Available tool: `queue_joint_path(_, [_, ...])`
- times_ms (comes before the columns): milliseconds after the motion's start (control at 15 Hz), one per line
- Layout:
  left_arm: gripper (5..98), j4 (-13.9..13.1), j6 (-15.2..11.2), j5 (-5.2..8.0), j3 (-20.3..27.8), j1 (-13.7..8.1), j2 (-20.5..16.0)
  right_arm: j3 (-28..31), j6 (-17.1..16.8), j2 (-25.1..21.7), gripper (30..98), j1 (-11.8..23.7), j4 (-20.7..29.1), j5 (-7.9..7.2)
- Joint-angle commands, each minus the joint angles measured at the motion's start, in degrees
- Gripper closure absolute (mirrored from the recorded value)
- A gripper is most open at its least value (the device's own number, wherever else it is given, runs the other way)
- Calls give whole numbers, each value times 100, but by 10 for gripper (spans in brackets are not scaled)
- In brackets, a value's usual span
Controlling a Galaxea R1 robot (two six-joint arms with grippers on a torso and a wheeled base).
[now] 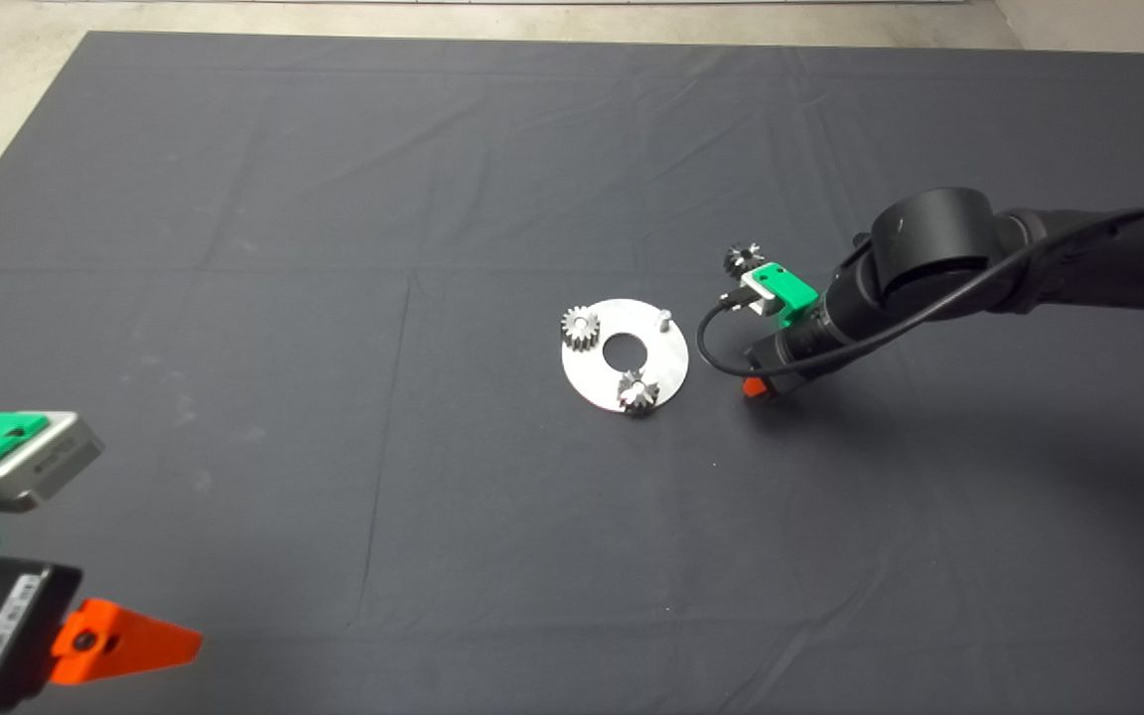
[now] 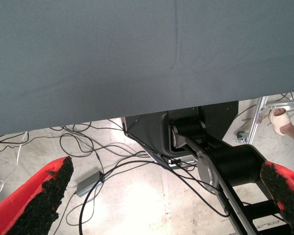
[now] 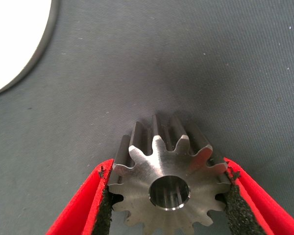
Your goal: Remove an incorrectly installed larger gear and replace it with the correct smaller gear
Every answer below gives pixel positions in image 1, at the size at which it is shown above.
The round metal plate with hole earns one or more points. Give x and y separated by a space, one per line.
587 377

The steel bevel gear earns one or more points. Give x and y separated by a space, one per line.
638 392

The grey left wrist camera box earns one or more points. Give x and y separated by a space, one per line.
44 462

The steel spur gear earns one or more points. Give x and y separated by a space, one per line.
580 328

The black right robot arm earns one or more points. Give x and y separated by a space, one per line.
929 238

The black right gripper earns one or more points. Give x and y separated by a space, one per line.
790 350

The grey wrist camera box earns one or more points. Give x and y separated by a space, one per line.
759 288
44 462

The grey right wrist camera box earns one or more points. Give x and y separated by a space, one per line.
759 288

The green right camera mount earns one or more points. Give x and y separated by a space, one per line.
790 293

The dark grey table cloth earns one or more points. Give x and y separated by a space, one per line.
334 298

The small dark steel gear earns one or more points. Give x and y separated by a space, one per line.
739 258

